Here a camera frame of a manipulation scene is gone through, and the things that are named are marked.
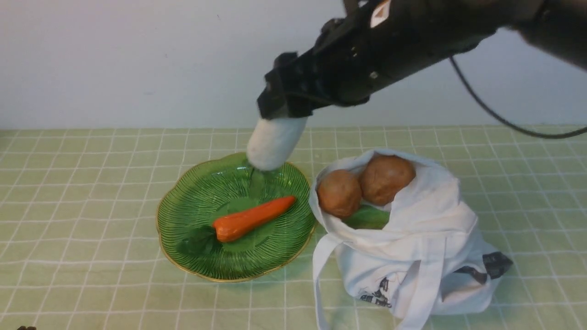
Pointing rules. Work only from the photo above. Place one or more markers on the orange carrot with green leaves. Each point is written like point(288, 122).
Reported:
point(247, 220)

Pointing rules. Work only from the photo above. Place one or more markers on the white radish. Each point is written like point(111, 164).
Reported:
point(273, 141)

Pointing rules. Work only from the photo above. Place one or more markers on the left brown potato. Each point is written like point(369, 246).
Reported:
point(339, 193)

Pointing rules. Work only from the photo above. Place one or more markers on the white cloth bag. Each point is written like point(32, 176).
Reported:
point(429, 259)

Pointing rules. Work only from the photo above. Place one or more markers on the green vegetable in bag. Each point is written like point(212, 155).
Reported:
point(369, 218)

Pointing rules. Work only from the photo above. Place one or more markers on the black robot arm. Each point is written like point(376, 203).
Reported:
point(557, 27)

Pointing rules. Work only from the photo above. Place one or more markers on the right brown potato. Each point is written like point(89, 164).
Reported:
point(385, 176)

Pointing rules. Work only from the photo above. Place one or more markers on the green glass plate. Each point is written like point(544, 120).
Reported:
point(218, 188)

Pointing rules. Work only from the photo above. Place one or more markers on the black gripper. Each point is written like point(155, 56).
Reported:
point(384, 43)

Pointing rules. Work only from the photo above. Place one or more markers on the brown potato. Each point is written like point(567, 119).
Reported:
point(385, 176)
point(339, 193)

